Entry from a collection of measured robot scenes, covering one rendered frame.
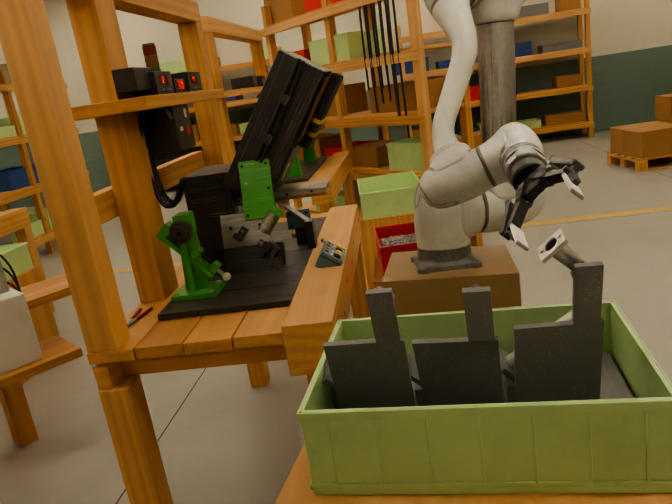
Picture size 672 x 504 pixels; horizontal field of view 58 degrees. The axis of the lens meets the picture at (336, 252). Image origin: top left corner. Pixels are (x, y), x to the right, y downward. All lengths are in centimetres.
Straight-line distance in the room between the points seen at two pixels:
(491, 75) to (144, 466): 150
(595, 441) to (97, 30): 171
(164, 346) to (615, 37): 1059
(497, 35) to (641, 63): 1006
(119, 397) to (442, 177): 109
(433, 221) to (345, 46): 382
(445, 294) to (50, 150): 109
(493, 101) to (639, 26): 1005
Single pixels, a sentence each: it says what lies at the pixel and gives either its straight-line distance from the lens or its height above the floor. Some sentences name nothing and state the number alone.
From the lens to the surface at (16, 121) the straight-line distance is 806.
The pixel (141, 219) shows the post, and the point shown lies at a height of 116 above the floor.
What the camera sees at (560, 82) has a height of 94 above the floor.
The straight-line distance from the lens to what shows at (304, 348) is 166.
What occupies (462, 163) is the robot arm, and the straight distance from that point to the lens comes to 144.
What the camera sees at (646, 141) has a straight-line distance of 783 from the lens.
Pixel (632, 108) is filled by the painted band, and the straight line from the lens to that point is 1183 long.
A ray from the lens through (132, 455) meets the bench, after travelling 197.
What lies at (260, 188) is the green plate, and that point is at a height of 117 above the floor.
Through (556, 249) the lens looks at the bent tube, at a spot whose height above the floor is 118.
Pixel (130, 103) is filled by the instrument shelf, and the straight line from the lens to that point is 194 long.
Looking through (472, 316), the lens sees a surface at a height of 109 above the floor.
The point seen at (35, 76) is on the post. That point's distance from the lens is 172.
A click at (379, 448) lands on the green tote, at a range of 111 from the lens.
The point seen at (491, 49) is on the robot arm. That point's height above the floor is 152.
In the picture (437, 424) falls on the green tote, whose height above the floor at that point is 93.
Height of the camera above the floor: 150
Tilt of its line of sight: 16 degrees down
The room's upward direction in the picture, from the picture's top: 9 degrees counter-clockwise
